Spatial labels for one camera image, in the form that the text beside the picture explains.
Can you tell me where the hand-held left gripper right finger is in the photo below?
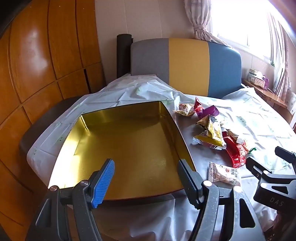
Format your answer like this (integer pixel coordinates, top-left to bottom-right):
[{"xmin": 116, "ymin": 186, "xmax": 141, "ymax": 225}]
[{"xmin": 177, "ymin": 159, "xmax": 266, "ymax": 241}]

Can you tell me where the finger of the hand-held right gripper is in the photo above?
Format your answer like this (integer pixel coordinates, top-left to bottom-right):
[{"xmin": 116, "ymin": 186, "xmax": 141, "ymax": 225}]
[
  {"xmin": 274, "ymin": 146, "xmax": 296, "ymax": 174},
  {"xmin": 245, "ymin": 156, "xmax": 273, "ymax": 183}
]

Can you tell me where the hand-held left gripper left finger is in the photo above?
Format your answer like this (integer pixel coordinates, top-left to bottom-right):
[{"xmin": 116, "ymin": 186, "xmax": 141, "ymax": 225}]
[{"xmin": 25, "ymin": 158, "xmax": 115, "ymax": 241}]

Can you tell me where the cracker packet with green ends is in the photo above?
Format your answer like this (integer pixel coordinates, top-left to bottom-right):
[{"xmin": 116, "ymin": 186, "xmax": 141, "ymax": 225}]
[{"xmin": 228, "ymin": 128, "xmax": 257, "ymax": 153}]

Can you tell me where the white snack packet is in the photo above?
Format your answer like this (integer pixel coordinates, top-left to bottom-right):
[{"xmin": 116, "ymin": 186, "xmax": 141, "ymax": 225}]
[{"xmin": 209, "ymin": 161, "xmax": 242, "ymax": 187}]

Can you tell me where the maroon box with gold inside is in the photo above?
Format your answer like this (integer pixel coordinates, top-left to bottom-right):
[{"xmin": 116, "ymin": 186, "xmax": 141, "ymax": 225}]
[{"xmin": 47, "ymin": 100, "xmax": 197, "ymax": 202}]

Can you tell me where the yellow snack packet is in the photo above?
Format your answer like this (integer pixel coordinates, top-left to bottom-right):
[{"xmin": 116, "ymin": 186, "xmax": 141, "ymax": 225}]
[{"xmin": 193, "ymin": 115, "xmax": 227, "ymax": 150}]

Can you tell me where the pumpkin seed packet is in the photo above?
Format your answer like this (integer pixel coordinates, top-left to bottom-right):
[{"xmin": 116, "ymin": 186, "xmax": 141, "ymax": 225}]
[{"xmin": 196, "ymin": 115, "xmax": 223, "ymax": 130}]

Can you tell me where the small red snack packet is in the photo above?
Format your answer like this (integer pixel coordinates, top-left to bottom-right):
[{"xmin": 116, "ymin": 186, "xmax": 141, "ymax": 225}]
[{"xmin": 194, "ymin": 97, "xmax": 204, "ymax": 112}]

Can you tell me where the large red snack packet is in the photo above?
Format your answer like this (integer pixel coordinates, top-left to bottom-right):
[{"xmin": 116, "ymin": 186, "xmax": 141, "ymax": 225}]
[{"xmin": 222, "ymin": 136, "xmax": 249, "ymax": 168}]

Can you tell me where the white tablecloth with green clouds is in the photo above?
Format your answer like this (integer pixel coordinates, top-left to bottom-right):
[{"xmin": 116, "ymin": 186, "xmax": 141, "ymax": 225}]
[{"xmin": 26, "ymin": 74, "xmax": 296, "ymax": 241}]

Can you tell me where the wooden side shelf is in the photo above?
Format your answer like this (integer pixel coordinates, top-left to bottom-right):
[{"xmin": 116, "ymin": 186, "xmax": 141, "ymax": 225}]
[{"xmin": 242, "ymin": 79, "xmax": 292, "ymax": 121}]

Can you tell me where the purple snack packet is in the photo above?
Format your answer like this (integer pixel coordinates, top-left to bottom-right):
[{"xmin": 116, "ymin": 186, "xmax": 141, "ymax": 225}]
[{"xmin": 196, "ymin": 105, "xmax": 220, "ymax": 118}]

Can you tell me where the clear nut brittle packet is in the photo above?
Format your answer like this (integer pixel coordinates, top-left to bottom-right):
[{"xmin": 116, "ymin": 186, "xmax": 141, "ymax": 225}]
[{"xmin": 173, "ymin": 103, "xmax": 196, "ymax": 117}]

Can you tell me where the patterned tissue box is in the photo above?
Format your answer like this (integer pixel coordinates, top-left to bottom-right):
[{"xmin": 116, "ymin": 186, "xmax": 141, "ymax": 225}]
[{"xmin": 252, "ymin": 76, "xmax": 266, "ymax": 88}]

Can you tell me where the green white tissue box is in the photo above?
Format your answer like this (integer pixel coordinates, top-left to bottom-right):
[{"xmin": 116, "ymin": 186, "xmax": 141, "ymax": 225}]
[{"xmin": 248, "ymin": 69, "xmax": 264, "ymax": 80}]

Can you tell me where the grey yellow blue chair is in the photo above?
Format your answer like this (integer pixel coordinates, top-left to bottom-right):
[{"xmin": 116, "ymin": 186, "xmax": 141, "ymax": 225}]
[{"xmin": 130, "ymin": 37, "xmax": 243, "ymax": 99}]

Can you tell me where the black rolled mat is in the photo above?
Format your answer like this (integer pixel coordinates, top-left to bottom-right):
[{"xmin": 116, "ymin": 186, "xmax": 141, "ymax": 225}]
[{"xmin": 116, "ymin": 34, "xmax": 134, "ymax": 79}]

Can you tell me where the window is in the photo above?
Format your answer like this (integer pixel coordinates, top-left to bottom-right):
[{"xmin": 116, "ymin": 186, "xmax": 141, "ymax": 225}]
[{"xmin": 208, "ymin": 0, "xmax": 278, "ymax": 63}]

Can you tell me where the wooden cabinet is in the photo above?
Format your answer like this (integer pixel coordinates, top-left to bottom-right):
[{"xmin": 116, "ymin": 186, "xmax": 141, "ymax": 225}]
[{"xmin": 0, "ymin": 0, "xmax": 107, "ymax": 241}]

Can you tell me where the patterned curtain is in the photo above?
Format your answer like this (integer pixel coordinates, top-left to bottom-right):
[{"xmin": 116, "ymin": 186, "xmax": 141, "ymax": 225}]
[{"xmin": 184, "ymin": 0, "xmax": 232, "ymax": 47}]

